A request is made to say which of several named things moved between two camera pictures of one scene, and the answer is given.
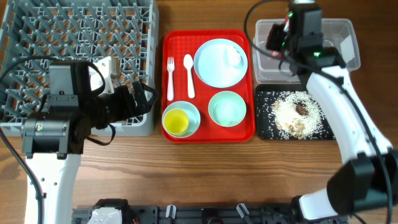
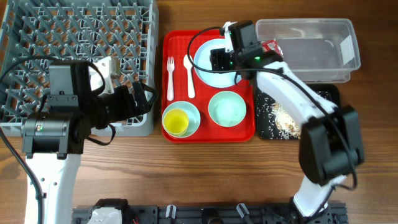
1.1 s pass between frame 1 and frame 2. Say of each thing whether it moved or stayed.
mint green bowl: stayed
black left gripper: stayed
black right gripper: moved
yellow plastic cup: stayed
